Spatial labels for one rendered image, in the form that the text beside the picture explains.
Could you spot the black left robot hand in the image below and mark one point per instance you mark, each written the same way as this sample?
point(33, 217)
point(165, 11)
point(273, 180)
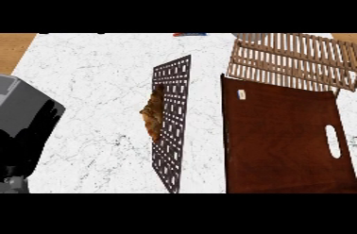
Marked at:
point(28, 146)

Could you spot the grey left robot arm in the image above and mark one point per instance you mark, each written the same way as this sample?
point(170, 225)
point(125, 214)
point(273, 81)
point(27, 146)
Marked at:
point(18, 99)

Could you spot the brown cupcake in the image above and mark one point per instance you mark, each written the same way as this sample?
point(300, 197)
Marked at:
point(153, 115)

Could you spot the dark perforated metal tray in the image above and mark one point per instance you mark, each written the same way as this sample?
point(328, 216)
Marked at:
point(173, 86)

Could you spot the wooden slatted tiered shelf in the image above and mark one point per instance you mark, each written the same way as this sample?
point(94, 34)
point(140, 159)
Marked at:
point(297, 60)

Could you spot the red and blue flat object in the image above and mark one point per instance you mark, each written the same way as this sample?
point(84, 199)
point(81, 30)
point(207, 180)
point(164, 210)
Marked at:
point(189, 34)

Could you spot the dark brown cutting board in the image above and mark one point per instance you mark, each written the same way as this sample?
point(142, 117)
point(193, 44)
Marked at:
point(279, 140)

